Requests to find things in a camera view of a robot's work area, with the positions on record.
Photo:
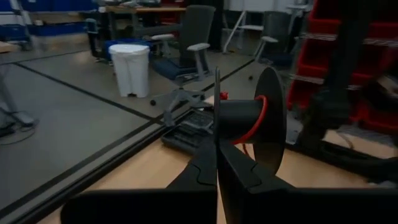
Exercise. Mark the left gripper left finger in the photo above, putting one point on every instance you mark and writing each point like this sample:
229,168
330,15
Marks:
140,208

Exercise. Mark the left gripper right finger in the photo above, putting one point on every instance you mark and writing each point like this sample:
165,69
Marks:
295,208

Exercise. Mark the black bit set case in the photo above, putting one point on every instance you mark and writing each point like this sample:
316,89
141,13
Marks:
186,133

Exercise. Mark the white trash bin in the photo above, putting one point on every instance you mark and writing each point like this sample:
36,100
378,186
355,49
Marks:
129,71

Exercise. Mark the shelf with red bins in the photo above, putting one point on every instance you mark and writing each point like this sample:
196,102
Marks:
317,59

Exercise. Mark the dark grey office chair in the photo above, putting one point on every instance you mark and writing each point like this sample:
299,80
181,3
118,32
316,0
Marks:
276,28

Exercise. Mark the grey blue office chair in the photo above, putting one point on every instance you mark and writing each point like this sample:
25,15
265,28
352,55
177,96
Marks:
196,31

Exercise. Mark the white step stool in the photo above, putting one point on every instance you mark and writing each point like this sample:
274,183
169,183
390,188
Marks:
248,27

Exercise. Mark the black aluminium table frame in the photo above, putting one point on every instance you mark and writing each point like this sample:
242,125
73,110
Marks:
82,186

